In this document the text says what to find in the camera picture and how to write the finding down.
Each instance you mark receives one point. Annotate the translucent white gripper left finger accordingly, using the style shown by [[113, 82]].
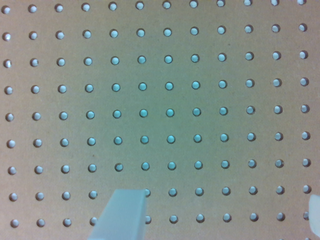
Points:
[[123, 217]]

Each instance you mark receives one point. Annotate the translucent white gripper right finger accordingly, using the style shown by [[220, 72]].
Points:
[[314, 214]]

